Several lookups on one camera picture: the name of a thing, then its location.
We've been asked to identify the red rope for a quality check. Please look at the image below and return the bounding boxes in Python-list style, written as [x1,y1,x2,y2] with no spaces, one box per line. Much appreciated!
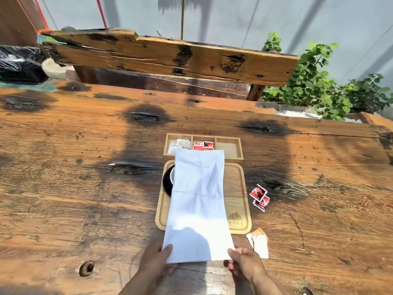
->
[32,0,51,35]
[95,0,108,29]

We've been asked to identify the black saucer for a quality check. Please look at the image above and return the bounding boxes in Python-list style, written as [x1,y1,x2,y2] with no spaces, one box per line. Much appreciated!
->
[162,165,176,199]

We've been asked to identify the weathered wooden bench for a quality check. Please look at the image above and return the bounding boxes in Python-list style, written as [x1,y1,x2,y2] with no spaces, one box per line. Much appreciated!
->
[41,28,300,102]

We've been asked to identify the black plastic bag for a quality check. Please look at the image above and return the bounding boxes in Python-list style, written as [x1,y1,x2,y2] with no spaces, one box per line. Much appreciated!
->
[0,45,50,85]

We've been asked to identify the person's left forearm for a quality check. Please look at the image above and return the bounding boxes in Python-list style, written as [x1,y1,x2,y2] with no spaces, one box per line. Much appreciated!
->
[118,270,161,295]

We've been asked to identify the white and orange torn packet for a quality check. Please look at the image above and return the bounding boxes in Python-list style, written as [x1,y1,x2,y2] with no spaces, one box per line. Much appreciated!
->
[245,227,270,260]

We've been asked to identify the person's right forearm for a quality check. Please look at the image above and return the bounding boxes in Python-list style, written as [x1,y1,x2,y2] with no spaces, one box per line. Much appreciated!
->
[249,270,283,295]

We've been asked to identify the white cloth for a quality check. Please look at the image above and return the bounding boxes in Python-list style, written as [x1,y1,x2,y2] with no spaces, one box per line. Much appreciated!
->
[162,149,236,264]

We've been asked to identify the dark wooden post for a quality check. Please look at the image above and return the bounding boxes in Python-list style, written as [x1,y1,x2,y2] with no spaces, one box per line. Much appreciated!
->
[0,0,47,48]

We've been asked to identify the green leafy plant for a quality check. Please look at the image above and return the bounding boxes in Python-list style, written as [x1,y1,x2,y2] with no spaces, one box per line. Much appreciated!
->
[260,32,393,121]

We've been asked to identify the wooden serving tray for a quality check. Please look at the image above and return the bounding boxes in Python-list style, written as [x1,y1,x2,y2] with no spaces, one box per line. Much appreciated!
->
[155,160,252,235]

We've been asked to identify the person's right hand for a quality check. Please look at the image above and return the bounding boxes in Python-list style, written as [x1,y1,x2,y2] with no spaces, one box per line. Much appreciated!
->
[227,247,268,282]

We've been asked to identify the white planter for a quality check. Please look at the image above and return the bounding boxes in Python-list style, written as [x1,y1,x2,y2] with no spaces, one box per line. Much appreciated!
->
[255,101,363,123]

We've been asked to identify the wooden three-compartment box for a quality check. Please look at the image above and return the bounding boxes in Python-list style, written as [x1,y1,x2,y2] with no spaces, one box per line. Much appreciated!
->
[163,133,244,162]

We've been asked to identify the person's left hand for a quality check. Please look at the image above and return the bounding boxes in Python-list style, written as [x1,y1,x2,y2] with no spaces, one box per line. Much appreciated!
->
[138,240,178,285]

